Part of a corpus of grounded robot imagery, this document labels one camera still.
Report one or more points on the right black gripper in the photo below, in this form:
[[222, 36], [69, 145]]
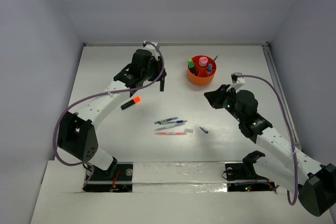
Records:
[[214, 97]]

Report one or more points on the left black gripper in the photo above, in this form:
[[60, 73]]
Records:
[[160, 73]]

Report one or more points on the orange capped black highlighter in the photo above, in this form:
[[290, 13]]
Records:
[[130, 103]]

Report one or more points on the small blue spray bottle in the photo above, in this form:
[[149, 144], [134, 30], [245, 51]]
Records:
[[209, 69]]

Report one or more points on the green capped black highlighter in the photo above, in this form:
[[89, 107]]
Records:
[[192, 68]]

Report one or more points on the pink capped clear tube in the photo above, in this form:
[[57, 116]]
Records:
[[203, 61]]

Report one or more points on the light blue clear pen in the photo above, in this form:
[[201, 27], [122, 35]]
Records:
[[169, 127]]

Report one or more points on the red clear pen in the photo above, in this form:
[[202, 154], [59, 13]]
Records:
[[170, 133]]

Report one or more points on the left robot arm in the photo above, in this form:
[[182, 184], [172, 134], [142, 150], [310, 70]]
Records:
[[75, 133]]

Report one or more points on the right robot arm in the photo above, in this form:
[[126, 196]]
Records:
[[281, 162]]

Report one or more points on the orange round desk organizer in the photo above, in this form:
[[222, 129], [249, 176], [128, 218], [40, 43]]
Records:
[[201, 79]]

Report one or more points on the small blue pen cap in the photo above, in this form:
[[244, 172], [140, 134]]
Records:
[[204, 129]]

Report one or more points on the blue gel pen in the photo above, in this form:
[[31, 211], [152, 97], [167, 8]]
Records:
[[166, 120]]

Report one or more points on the dark blue ballpoint pen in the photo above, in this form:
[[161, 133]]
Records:
[[173, 122]]

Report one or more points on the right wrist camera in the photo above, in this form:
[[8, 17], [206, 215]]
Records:
[[237, 81]]

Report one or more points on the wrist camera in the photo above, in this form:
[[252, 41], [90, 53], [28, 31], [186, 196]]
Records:
[[237, 81], [152, 47]]

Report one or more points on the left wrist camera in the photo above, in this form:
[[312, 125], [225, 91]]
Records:
[[152, 47]]

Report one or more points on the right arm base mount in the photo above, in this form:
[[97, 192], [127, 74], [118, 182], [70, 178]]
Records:
[[241, 176]]

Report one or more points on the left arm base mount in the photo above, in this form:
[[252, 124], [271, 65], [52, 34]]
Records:
[[116, 179]]

